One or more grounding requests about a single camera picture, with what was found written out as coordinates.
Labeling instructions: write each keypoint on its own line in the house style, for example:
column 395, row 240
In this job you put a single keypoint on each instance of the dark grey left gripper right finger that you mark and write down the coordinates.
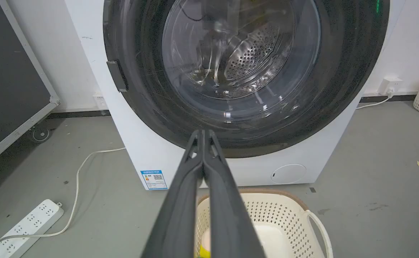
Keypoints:
column 227, row 215

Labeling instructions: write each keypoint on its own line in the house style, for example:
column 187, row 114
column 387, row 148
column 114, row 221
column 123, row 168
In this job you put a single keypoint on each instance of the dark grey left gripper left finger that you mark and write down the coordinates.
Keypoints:
column 180, row 211

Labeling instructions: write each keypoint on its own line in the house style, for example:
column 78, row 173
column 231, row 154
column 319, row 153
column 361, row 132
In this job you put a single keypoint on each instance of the round dark glass washer door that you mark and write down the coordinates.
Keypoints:
column 252, row 79

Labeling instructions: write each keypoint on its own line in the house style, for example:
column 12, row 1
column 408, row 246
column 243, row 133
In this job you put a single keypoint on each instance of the white front-load washing machine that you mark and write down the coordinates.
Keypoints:
column 152, row 143

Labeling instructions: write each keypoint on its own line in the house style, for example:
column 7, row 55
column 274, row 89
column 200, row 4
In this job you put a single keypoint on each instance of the blue energy label sticker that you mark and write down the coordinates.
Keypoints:
column 154, row 179

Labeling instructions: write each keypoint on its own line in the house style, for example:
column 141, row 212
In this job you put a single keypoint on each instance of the cream perforated laundry basket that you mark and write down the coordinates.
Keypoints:
column 285, row 222

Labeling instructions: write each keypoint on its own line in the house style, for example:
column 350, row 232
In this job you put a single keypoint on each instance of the white power strip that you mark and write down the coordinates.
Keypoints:
column 26, row 227

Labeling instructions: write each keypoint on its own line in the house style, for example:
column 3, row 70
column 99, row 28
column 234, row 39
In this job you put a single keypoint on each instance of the grey caster wheel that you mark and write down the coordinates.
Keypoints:
column 40, row 134

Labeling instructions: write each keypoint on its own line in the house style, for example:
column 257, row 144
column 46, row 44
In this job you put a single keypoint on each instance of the white wall socket plate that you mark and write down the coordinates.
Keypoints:
column 99, row 101

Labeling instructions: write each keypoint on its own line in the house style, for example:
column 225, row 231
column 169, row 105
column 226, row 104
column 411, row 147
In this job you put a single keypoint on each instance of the white wall plug adapter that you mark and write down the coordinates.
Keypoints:
column 390, row 85

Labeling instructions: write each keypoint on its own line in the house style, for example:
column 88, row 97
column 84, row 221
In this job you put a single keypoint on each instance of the black panel with metal frame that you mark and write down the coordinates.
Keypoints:
column 8, row 79

